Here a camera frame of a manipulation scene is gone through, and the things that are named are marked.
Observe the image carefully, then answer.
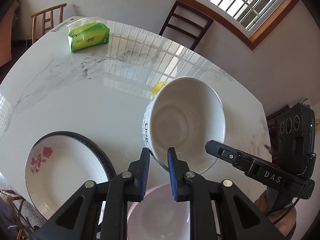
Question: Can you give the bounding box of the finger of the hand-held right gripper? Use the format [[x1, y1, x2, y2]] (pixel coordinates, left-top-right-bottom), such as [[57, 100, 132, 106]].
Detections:
[[205, 140, 278, 173]]

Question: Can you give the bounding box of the person's right hand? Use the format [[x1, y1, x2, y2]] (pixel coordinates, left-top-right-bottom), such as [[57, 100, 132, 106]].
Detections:
[[253, 189, 298, 240]]

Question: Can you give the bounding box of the yellow round sticker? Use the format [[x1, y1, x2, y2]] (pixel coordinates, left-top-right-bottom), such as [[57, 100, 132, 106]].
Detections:
[[152, 81, 168, 97]]

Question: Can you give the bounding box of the cream bowl with rabbit print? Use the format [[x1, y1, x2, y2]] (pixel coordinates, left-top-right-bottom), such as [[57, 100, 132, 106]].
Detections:
[[142, 76, 226, 175]]

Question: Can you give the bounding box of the light wooden chair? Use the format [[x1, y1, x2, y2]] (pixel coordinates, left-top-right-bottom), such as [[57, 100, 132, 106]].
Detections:
[[31, 3, 67, 44]]

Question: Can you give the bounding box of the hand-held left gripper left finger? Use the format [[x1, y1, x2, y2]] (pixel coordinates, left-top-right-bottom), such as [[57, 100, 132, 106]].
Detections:
[[32, 147, 150, 240]]

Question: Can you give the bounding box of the pink bowl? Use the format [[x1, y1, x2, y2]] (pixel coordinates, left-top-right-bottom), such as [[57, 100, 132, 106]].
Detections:
[[127, 183, 192, 240]]

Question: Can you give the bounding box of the green tissue pack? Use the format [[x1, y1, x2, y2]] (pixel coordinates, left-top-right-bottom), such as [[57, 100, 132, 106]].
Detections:
[[68, 17, 110, 53]]

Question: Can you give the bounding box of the white barcode label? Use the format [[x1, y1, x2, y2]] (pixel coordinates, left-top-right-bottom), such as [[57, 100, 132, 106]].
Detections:
[[51, 16, 83, 33]]

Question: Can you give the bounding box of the barred window with brown frame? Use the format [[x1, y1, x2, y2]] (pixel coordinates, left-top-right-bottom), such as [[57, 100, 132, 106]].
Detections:
[[97, 0, 300, 50]]

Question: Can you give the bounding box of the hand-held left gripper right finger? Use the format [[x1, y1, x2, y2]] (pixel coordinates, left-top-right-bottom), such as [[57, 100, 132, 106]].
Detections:
[[167, 147, 278, 240]]

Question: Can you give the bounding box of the large blue floral plate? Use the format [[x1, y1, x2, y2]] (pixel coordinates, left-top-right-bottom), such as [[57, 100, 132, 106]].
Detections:
[[32, 131, 117, 180]]

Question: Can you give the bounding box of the dark wooden chair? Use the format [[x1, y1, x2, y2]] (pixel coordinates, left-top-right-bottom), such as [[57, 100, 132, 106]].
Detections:
[[159, 1, 214, 51]]

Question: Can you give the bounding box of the white plate with red flower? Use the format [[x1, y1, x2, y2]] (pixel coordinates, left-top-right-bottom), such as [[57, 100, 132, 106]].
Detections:
[[25, 135, 112, 227]]

